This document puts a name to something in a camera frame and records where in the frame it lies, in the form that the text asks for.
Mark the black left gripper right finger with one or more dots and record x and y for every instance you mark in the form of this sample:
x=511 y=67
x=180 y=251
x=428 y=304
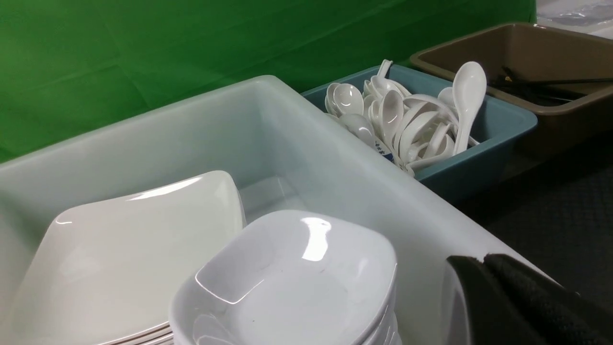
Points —
x=561 y=316

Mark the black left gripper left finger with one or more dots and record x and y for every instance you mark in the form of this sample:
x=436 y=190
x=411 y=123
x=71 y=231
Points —
x=476 y=311

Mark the black plastic serving tray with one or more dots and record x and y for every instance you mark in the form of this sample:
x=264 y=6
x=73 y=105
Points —
x=559 y=215

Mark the teal plastic spoon bin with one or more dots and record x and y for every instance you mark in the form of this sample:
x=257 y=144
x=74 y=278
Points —
x=498 y=126

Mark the stack of small white bowls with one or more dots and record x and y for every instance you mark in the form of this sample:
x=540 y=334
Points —
x=292 y=277

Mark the pile of white soup spoons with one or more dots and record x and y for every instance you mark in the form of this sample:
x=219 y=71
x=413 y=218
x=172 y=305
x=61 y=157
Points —
x=413 y=130

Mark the pile of black chopsticks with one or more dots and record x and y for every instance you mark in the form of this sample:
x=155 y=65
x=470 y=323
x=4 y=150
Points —
x=541 y=92

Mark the brown plastic chopstick bin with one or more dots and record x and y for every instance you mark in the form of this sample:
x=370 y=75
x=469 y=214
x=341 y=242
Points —
x=537 y=53

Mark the large white plastic tub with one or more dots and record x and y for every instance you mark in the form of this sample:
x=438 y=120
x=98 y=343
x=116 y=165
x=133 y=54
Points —
x=282 y=153

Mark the clear plastic bag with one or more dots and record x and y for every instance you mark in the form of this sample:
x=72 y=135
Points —
x=593 y=17

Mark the stack of white square plates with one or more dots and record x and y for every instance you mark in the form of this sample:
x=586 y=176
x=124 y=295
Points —
x=106 y=272

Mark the green backdrop cloth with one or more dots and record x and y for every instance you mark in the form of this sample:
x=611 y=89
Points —
x=72 y=66

